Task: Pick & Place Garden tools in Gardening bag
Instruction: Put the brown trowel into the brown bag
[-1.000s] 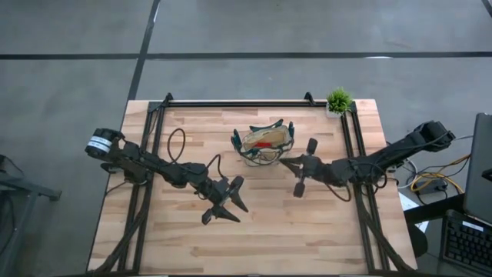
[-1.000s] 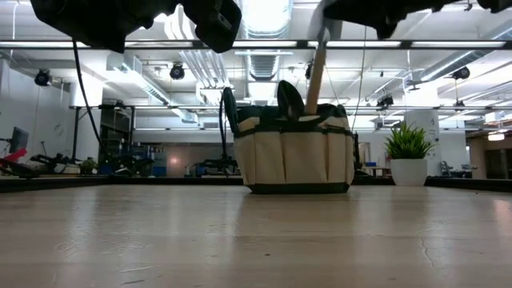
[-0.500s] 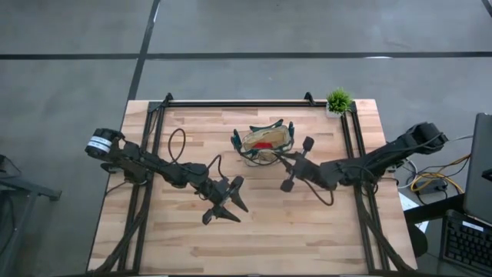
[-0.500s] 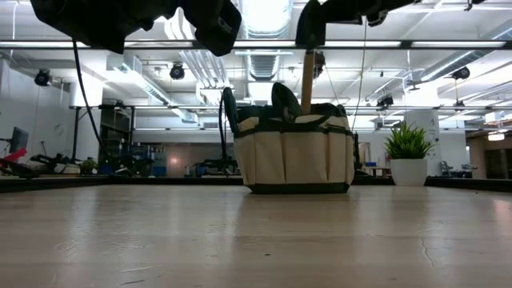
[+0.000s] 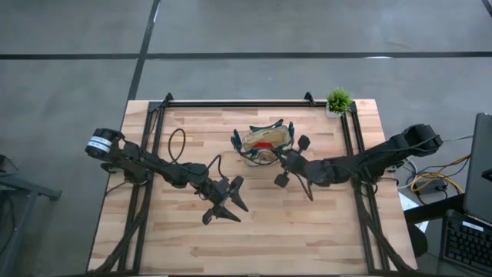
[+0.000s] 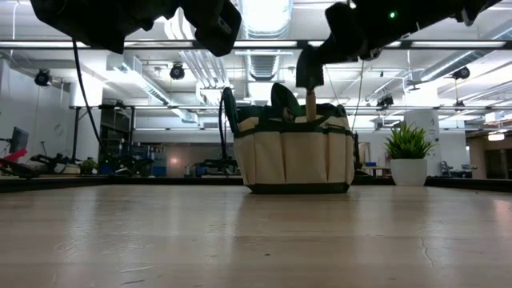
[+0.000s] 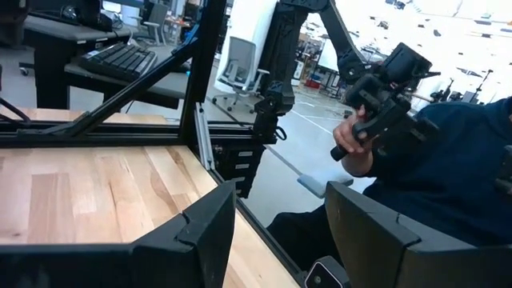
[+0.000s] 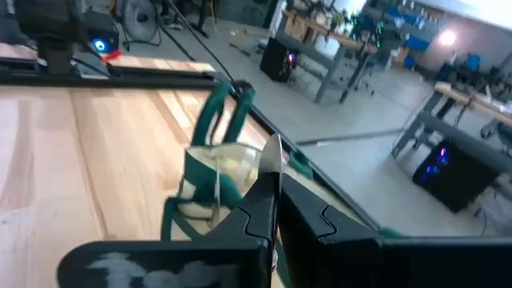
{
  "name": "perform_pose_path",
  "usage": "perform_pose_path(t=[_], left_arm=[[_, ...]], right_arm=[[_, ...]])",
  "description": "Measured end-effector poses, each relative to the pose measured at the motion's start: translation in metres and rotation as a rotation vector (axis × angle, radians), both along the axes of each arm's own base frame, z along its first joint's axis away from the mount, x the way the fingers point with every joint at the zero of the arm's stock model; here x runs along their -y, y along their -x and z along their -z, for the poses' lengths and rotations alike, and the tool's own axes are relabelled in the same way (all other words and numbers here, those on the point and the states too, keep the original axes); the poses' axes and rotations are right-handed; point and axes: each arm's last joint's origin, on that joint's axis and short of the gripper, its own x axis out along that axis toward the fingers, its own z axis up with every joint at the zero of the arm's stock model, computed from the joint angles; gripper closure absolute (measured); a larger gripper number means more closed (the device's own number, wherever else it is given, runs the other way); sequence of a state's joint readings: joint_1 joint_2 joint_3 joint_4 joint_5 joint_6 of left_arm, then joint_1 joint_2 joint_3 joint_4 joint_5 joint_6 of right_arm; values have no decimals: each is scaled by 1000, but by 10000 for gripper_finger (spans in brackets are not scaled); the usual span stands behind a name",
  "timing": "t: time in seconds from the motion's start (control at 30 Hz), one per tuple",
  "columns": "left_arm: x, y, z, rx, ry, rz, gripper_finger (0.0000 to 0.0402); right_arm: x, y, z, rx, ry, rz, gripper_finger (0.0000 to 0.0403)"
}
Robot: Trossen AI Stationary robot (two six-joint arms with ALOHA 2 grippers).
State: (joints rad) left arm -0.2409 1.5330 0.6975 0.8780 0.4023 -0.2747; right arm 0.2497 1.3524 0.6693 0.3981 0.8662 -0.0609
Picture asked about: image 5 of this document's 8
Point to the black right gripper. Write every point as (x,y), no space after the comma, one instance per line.
(296,163)

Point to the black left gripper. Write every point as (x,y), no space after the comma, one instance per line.
(215,192)

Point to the dark hand cultivator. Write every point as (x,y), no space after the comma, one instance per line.
(291,130)

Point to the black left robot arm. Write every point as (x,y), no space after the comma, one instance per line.
(153,169)

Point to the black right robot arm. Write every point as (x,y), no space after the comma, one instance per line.
(365,161)

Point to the red cloth item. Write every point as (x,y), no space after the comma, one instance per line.
(263,145)

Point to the black clamp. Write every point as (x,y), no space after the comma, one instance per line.
(168,97)
(309,97)

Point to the small potted green plant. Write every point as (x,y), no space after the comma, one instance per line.
(339,101)

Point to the white paper sheet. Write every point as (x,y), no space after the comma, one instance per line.
(407,202)

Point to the black power adapter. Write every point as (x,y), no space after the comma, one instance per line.
(432,186)

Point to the black stool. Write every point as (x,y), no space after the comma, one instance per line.
(419,240)

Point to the black side table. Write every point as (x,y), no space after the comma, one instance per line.
(434,209)

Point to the black keyboard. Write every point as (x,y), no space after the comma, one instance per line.
(465,242)

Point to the grey metal stand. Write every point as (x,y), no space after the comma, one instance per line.
(34,190)

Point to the black aluminium frame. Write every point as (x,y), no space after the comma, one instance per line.
(246,104)

